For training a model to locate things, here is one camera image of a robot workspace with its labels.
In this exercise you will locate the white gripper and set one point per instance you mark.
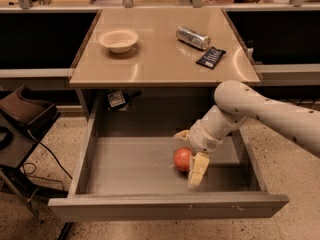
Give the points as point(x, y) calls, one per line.
point(201, 139)

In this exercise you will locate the red apple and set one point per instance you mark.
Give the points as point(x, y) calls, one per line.
point(181, 159)

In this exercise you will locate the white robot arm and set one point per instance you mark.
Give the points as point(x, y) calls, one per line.
point(235, 102)

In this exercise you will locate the open grey drawer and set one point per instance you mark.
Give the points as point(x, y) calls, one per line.
point(126, 171)

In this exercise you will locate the black labelled box under counter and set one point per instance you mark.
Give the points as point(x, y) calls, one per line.
point(120, 101)

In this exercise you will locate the grey counter cabinet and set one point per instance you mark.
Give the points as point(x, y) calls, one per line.
point(159, 59)

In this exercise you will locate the dark snack bar wrapper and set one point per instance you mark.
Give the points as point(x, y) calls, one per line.
point(211, 58)

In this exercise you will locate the silver soda can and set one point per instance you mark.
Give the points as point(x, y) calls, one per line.
point(192, 37)

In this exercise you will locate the white bowl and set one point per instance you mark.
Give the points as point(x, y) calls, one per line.
point(119, 40)

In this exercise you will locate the dark side cart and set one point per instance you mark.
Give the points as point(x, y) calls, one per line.
point(24, 123)

